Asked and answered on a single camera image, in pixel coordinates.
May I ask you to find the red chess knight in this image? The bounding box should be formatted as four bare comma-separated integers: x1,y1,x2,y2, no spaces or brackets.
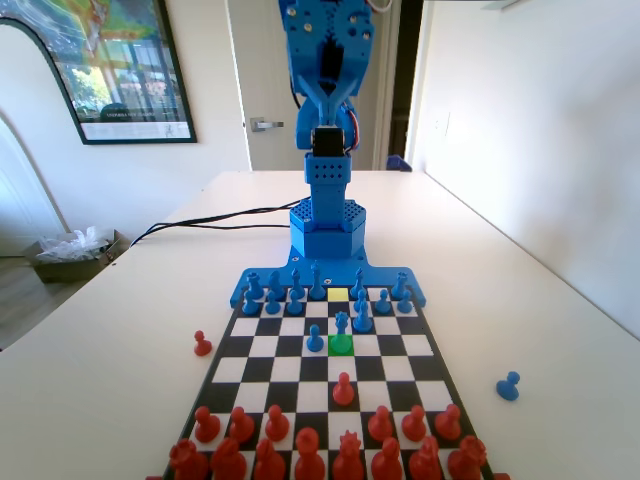
209,437,249,480
407,435,444,480

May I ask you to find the white arched panel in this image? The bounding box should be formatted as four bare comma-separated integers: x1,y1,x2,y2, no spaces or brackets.
0,18,84,351

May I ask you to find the blue queen piece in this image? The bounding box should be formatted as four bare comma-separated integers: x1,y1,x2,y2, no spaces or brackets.
333,310,351,354

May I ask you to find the cardboard box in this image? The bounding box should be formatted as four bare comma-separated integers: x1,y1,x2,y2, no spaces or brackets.
24,228,132,285

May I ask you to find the red base plate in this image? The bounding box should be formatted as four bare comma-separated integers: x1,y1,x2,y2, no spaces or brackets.
144,471,512,480

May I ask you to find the black and white chessboard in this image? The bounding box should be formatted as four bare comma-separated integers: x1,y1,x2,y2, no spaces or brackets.
162,288,496,480

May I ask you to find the white door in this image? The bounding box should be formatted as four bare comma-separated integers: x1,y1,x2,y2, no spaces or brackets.
227,0,389,172

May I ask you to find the framed wall poster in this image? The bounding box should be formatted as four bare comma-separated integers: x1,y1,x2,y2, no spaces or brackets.
0,0,199,146

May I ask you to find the red chess queen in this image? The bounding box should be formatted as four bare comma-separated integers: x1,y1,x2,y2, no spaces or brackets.
332,432,366,480

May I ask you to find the clear plastic wrap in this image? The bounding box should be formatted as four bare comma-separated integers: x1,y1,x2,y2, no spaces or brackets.
35,225,115,264

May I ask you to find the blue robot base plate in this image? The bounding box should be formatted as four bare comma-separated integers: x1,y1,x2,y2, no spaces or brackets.
228,247,429,309

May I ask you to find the red chess bishop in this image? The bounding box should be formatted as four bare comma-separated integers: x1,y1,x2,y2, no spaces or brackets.
370,437,404,480
253,438,288,480

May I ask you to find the red chess rook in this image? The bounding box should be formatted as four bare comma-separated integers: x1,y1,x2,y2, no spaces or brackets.
446,434,489,480
168,438,210,480

